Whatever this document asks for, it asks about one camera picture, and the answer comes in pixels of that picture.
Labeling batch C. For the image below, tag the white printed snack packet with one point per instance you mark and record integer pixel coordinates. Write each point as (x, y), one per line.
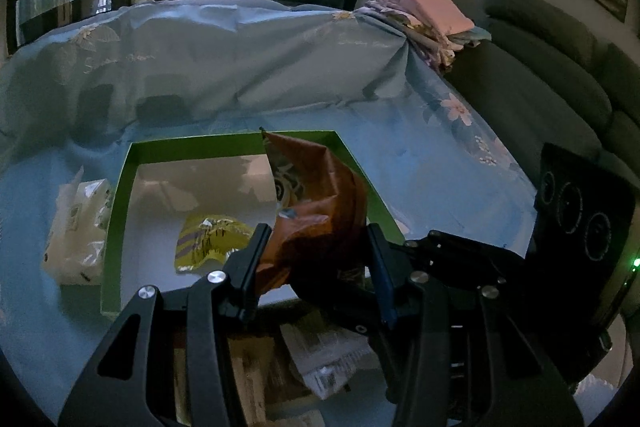
(325, 357)

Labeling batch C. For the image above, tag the blue floral bedsheet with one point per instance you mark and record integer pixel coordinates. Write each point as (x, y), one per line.
(250, 57)

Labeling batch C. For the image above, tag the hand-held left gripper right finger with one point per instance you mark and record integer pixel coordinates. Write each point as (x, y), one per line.
(382, 277)

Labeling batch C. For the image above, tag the orange snack bag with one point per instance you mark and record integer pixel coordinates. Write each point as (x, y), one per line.
(320, 217)

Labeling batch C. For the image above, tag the white tissue pack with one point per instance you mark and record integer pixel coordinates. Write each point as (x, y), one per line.
(75, 237)

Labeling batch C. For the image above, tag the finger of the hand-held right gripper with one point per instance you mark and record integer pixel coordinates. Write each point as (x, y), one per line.
(465, 257)
(335, 302)

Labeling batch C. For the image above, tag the grey sofa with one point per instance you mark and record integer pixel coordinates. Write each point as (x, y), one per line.
(525, 82)

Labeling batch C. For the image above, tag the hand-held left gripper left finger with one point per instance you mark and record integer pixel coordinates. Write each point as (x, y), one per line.
(252, 257)

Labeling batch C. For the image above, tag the green cardboard box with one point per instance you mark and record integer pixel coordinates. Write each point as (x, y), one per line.
(117, 232)

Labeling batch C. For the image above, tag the stack of folded cloths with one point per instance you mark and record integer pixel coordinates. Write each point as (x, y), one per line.
(435, 17)

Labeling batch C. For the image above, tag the yellow snack packet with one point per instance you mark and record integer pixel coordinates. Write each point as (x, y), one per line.
(200, 242)

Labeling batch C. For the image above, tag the brown snack packet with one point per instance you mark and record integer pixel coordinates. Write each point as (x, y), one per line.
(250, 362)

